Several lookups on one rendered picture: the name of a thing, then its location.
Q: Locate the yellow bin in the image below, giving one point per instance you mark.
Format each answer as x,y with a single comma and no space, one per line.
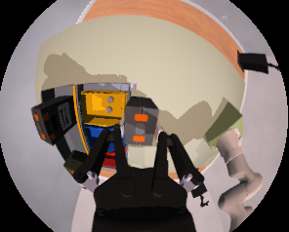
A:
94,105

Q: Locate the blue open bin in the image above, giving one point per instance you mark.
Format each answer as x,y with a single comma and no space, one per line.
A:
93,131

